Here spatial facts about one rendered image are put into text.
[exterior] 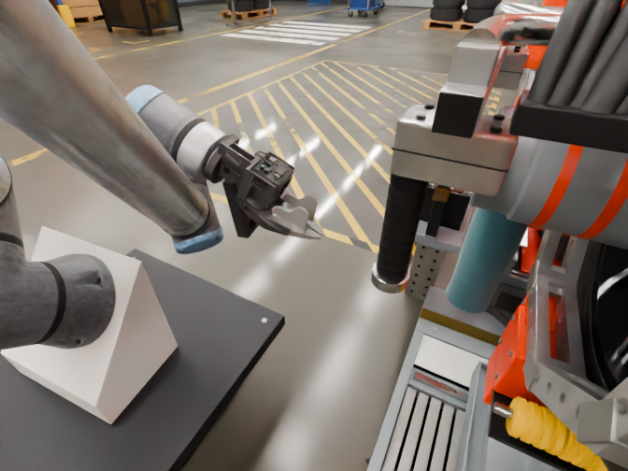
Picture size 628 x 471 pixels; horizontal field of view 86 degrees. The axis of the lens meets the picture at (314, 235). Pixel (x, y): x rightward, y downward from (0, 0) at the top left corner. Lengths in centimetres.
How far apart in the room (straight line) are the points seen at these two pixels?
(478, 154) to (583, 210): 19
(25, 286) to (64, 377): 25
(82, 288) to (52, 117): 47
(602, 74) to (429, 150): 11
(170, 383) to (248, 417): 33
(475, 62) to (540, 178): 19
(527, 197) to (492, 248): 23
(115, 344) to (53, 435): 24
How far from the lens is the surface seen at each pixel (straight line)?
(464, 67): 28
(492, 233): 65
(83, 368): 85
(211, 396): 86
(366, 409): 116
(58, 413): 98
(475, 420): 106
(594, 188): 45
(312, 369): 120
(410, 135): 30
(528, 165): 44
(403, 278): 40
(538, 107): 26
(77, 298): 76
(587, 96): 27
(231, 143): 55
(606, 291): 74
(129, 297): 76
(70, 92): 33
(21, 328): 72
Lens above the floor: 105
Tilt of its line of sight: 39 degrees down
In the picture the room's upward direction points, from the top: straight up
